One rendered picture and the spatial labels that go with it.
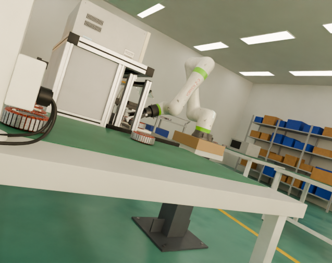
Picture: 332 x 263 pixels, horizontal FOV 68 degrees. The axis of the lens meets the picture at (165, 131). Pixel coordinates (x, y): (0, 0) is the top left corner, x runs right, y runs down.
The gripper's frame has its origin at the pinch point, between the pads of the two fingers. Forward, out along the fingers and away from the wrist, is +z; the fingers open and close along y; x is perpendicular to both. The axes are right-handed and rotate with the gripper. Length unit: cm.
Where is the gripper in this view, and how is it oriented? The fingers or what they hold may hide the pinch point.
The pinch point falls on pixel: (124, 118)
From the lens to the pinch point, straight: 178.7
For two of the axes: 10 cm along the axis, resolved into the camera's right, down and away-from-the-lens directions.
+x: -1.3, -9.5, -2.9
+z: -8.6, 2.6, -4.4
